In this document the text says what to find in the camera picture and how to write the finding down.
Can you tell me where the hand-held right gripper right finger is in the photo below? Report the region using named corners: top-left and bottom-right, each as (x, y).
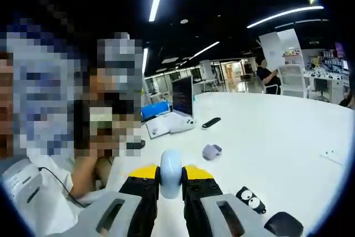
top-left (181, 164), bottom-right (274, 237)

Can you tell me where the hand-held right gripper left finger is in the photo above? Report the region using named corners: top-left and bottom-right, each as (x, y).
top-left (62, 164), bottom-right (161, 237)

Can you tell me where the light blue earbud case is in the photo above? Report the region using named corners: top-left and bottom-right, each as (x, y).
top-left (159, 149), bottom-right (184, 199)

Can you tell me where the lavender earbud case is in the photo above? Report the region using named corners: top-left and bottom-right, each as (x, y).
top-left (201, 144), bottom-right (224, 162)

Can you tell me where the black earbud case with eyes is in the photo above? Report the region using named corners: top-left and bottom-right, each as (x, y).
top-left (235, 186), bottom-right (267, 215)

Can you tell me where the plain black earbud case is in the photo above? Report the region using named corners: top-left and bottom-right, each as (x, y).
top-left (263, 211), bottom-right (305, 237)

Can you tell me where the open white booklet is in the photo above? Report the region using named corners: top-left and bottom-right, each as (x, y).
top-left (145, 116), bottom-right (173, 140)

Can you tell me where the black slim remote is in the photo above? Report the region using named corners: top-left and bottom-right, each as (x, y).
top-left (201, 117), bottom-right (221, 130)

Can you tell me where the white smartphone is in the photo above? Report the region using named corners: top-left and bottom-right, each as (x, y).
top-left (168, 114), bottom-right (196, 134)

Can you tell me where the blue box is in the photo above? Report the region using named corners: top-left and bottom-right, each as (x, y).
top-left (140, 100), bottom-right (171, 123)

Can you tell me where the open laptop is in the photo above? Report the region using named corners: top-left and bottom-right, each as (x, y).
top-left (171, 75), bottom-right (194, 118)

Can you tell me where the white worn chest device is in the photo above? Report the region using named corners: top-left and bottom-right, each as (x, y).
top-left (1, 158), bottom-right (43, 205)

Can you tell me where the short ceiling light strip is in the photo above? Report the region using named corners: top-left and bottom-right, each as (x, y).
top-left (188, 41), bottom-right (221, 60)

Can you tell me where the white mesh chair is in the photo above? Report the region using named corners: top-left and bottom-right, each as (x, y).
top-left (278, 64), bottom-right (306, 97)

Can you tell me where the black office chair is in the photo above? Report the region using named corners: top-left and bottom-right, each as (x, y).
top-left (313, 78), bottom-right (329, 93)

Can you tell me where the white partition panel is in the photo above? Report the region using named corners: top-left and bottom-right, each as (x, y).
top-left (259, 28), bottom-right (302, 69)

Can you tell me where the thin black cable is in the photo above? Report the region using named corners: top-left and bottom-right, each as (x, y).
top-left (38, 167), bottom-right (87, 209)

